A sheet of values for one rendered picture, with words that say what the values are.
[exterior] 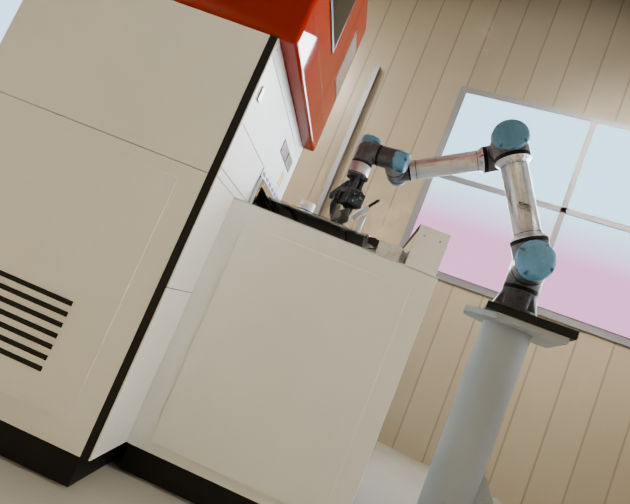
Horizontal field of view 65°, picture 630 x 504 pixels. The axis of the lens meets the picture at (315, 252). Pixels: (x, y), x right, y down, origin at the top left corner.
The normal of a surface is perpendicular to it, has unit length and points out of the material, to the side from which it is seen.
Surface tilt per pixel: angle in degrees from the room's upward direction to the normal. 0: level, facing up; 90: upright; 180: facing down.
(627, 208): 90
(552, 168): 90
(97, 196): 90
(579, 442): 90
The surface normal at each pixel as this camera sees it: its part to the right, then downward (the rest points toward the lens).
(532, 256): -0.25, -0.10
